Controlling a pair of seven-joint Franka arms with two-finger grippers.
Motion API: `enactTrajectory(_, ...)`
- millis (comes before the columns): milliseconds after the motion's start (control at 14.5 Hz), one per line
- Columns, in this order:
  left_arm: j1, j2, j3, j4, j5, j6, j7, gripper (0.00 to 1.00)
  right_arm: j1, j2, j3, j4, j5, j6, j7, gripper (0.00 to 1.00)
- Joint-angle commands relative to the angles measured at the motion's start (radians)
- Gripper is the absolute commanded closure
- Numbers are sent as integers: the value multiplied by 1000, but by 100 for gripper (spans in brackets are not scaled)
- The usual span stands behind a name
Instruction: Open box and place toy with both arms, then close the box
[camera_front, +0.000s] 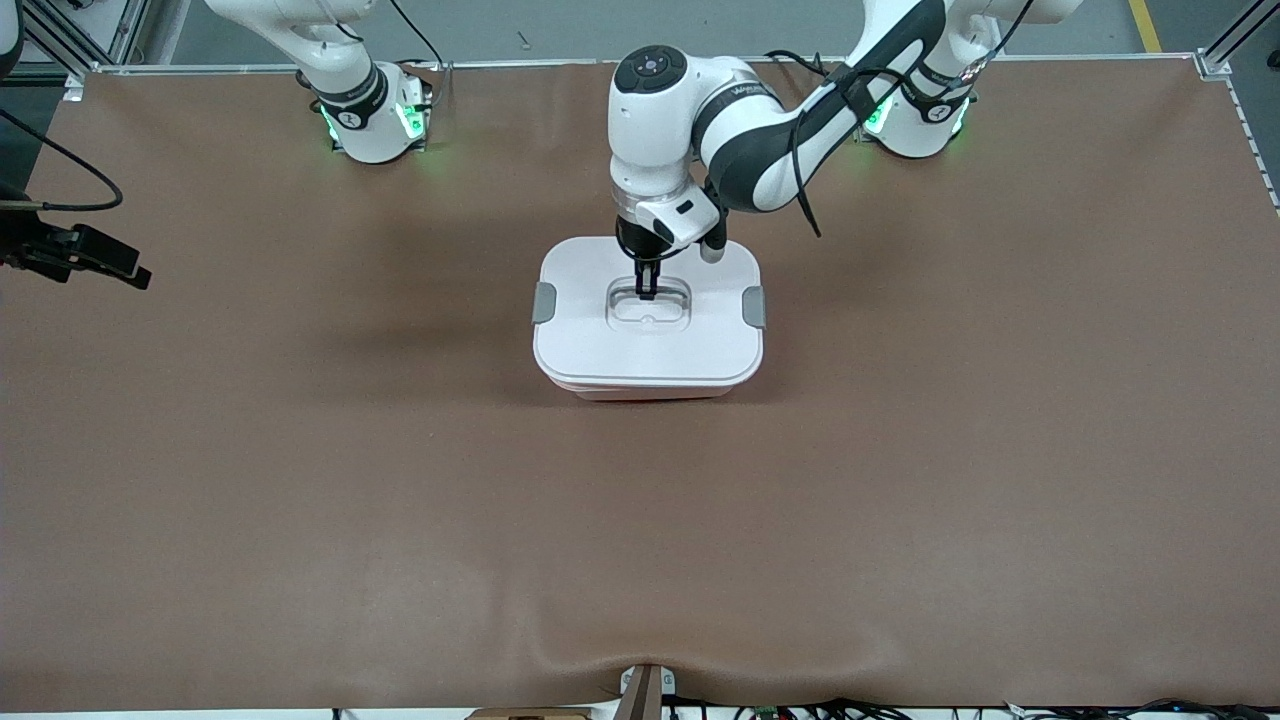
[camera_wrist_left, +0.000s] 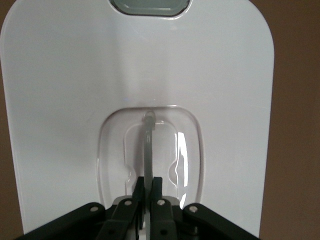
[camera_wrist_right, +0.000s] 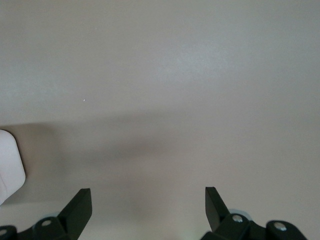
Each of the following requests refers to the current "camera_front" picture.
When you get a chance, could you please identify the aluminium frame struts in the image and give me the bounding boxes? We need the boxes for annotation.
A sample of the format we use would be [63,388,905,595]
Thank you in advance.
[20,0,151,101]
[1195,0,1280,83]

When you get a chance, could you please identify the black cable at arm base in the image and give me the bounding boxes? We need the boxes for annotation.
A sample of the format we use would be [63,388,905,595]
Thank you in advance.
[765,48,851,83]
[385,0,443,71]

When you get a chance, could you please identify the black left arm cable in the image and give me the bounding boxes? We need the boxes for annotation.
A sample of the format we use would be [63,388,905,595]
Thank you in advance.
[790,0,1031,239]

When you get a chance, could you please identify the large table cover mat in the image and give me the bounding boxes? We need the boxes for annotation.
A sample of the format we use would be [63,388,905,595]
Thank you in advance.
[0,55,1280,713]

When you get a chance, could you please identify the white box lid grey latches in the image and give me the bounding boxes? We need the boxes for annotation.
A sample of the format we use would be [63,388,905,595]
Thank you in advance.
[532,235,767,389]

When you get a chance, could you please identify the aluminium table edge rail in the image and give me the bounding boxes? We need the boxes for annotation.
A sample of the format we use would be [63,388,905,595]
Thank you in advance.
[65,52,1231,101]

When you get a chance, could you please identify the translucent pinkish storage box base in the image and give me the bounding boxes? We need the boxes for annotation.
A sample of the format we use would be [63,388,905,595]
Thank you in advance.
[545,374,743,403]

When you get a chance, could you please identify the metal table edge bracket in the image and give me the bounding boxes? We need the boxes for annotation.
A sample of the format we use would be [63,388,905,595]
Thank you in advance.
[618,663,677,720]

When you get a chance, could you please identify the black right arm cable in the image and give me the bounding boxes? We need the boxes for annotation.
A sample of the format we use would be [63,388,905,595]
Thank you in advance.
[0,105,124,211]

